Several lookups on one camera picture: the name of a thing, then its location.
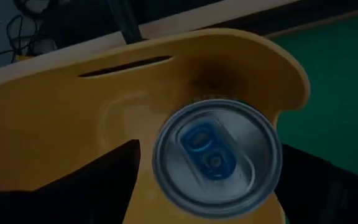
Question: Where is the light wooden table board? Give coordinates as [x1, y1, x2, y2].
[0, 0, 301, 99]

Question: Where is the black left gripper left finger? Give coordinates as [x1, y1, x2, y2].
[0, 139, 142, 224]

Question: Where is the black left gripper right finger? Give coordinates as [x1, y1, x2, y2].
[273, 143, 358, 224]

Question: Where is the thin black floor cable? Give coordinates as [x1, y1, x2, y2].
[0, 14, 40, 65]

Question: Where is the yellow plastic bin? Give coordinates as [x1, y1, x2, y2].
[0, 27, 311, 224]

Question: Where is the blue silver Red Bull can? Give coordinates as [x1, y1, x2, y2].
[152, 98, 284, 220]

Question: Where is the black table frame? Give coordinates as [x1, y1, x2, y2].
[194, 0, 358, 37]

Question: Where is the black frame post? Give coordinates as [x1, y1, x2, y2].
[106, 0, 144, 45]

